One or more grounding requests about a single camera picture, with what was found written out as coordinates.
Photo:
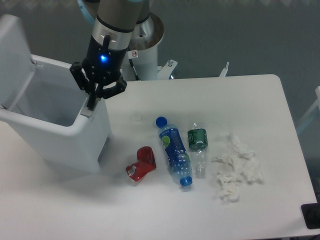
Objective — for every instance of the black device at edge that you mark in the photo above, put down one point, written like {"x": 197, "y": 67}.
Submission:
{"x": 311, "y": 215}

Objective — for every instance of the blue label plastic bottle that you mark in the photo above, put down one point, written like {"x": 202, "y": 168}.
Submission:
{"x": 178, "y": 159}

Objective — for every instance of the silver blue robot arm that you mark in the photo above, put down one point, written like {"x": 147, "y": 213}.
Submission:
{"x": 114, "y": 22}

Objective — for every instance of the white push-button trash can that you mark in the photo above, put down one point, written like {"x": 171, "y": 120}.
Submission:
{"x": 41, "y": 101}

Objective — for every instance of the crumpled white tissue upper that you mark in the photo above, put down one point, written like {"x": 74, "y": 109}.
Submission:
{"x": 240, "y": 148}

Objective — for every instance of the crumpled white tissue middle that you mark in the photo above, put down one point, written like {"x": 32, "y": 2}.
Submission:
{"x": 231, "y": 160}

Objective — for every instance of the white mounting bracket with bolt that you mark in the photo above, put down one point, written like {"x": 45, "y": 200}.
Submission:
{"x": 166, "y": 72}

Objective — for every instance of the crushed red can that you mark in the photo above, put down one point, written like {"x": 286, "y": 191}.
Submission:
{"x": 145, "y": 163}

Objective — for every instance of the blue bottle cap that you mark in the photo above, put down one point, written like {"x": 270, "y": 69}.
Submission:
{"x": 161, "y": 121}

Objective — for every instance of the crumpled white tissue lower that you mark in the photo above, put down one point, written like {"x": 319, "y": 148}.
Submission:
{"x": 229, "y": 192}

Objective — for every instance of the crumpled white tissue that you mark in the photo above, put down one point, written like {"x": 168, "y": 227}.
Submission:
{"x": 231, "y": 160}
{"x": 252, "y": 171}
{"x": 229, "y": 192}
{"x": 240, "y": 148}

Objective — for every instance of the crumpled white tissue right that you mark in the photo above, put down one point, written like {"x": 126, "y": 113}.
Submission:
{"x": 252, "y": 171}

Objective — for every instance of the green label plastic bottle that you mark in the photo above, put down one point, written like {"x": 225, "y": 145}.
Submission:
{"x": 198, "y": 144}

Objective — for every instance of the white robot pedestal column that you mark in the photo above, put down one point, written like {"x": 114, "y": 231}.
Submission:
{"x": 141, "y": 60}

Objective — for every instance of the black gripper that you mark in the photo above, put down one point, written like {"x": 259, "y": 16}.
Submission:
{"x": 99, "y": 65}

